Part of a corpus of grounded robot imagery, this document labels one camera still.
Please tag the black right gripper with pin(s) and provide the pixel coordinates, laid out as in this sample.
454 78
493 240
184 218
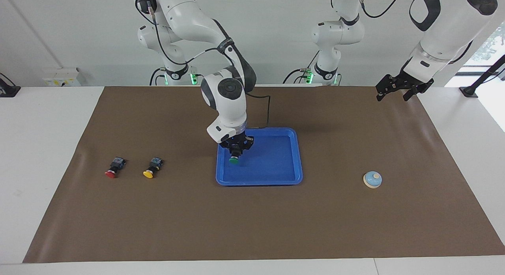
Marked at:
238 140

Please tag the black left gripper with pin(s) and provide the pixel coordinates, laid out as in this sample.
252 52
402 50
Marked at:
410 81

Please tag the green push button switch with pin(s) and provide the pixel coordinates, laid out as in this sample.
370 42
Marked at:
234 160

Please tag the yellow push button switch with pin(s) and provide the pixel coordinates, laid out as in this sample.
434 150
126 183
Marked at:
150 172

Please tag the red push button switch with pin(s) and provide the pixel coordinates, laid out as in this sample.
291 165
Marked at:
112 173

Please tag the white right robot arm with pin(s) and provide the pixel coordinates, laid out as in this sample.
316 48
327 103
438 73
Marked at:
230 101

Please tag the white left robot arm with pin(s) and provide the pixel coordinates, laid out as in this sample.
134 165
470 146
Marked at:
446 26

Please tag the blue plastic tray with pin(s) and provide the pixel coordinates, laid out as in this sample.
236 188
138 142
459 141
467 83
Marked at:
272 164

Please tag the light blue call bell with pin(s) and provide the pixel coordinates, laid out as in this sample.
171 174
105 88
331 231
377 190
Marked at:
372 181

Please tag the black angled stand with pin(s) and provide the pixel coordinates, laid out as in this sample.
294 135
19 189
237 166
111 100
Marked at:
469 90

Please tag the brown table mat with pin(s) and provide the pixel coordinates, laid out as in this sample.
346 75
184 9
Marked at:
158 219

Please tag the bright window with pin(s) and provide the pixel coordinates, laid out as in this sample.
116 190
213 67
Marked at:
493 46

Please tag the white wall outlet box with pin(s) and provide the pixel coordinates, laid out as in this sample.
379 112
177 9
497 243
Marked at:
61 77

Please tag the black clamp mount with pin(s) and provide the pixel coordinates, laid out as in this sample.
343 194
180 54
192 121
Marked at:
8 89

